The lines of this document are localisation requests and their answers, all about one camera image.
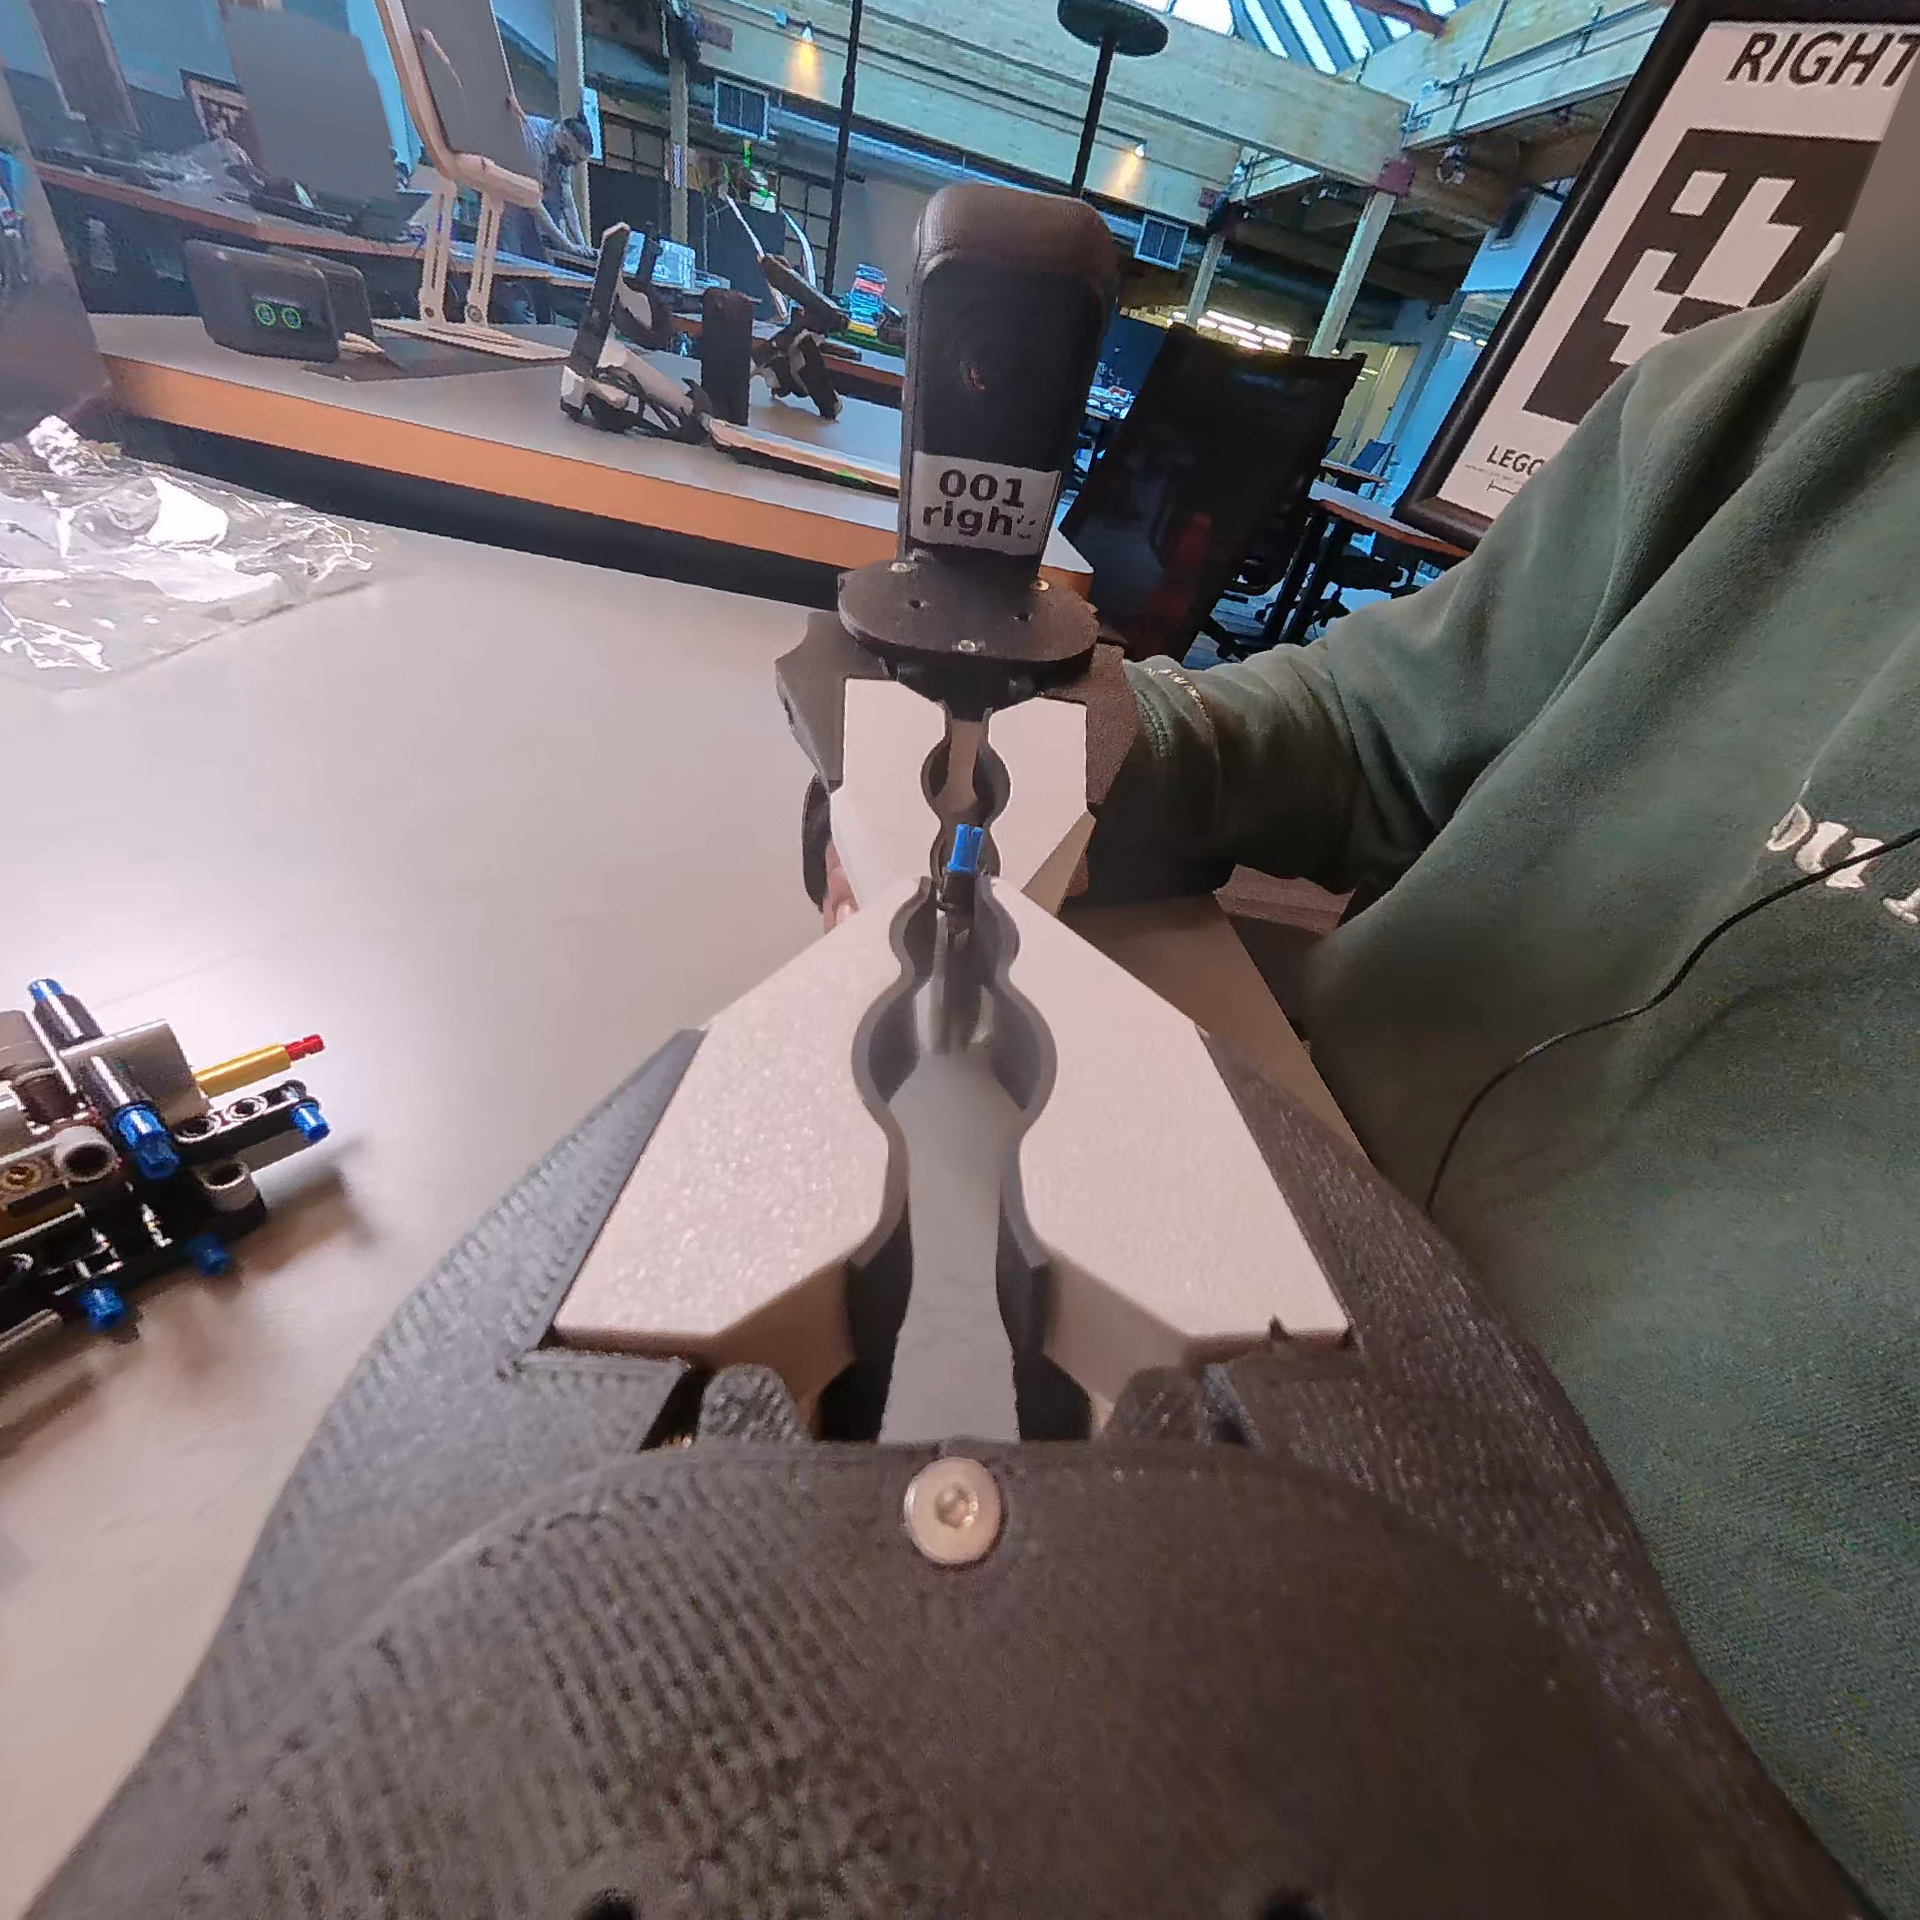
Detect person's right forearm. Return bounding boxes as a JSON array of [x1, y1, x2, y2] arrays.
[[1089, 495, 1653, 910]]

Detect pale monitor stand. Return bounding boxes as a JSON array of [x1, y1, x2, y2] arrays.
[[375, 0, 569, 356]]

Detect person's torso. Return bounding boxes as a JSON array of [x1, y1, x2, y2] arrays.
[[1305, 256, 1920, 1905]]

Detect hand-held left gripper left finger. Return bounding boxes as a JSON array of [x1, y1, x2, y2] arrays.
[[551, 873, 921, 1413]]

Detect framed marker sign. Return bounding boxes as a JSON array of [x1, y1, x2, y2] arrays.
[[1395, 0, 1920, 548]]

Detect black lego beam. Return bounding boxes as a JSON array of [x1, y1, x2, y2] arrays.
[[932, 870, 986, 1052]]

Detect black and white device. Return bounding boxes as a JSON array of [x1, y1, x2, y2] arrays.
[[559, 224, 720, 447], [757, 252, 868, 416]]

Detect black box device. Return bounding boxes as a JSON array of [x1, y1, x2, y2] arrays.
[[184, 240, 375, 361]]

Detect black lamp pole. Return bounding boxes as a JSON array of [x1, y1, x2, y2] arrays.
[[1057, 0, 1176, 197]]

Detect wooden-edged table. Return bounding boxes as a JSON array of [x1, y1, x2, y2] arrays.
[[29, 158, 1089, 587]]

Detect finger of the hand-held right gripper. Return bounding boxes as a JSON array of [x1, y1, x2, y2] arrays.
[[978, 689, 1093, 911], [831, 675, 962, 924]]

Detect black office chair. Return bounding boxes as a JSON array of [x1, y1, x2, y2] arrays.
[[1057, 323, 1369, 664]]

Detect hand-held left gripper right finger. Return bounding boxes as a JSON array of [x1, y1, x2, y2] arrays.
[[977, 877, 1353, 1420]]

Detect thin black cable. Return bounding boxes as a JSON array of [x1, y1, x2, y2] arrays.
[[1424, 816, 1920, 1215]]

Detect multicoloured lego engine model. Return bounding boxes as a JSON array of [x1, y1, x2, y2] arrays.
[[0, 979, 329, 1390]]

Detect clear plastic bag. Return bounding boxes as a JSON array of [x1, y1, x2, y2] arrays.
[[0, 420, 378, 684]]

